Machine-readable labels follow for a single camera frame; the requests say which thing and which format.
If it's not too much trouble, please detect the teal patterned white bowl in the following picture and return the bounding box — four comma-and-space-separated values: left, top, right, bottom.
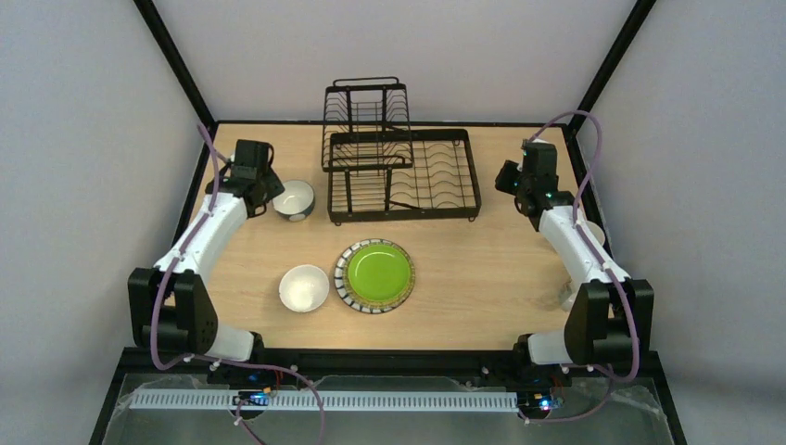
272, 180, 316, 222

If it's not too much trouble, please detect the yellow mug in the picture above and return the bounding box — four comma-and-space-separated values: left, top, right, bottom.
587, 221, 606, 246

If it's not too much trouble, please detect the plain white bowl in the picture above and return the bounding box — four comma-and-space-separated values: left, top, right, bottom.
278, 264, 330, 313

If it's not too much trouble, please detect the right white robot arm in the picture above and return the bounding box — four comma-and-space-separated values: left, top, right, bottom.
495, 140, 653, 369

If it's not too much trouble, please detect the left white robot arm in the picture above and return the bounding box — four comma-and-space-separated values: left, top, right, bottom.
127, 139, 284, 362

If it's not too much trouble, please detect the beige mug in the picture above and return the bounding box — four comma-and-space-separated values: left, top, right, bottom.
558, 280, 582, 312

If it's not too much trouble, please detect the blue striped white plate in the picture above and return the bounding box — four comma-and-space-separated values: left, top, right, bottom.
333, 238, 416, 314

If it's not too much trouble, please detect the green plate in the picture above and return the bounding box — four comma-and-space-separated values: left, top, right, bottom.
347, 243, 414, 306

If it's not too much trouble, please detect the black wire dish rack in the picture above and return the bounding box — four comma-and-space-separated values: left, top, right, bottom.
321, 76, 482, 225

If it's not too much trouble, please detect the white slotted cable duct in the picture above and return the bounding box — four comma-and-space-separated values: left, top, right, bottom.
129, 388, 518, 413

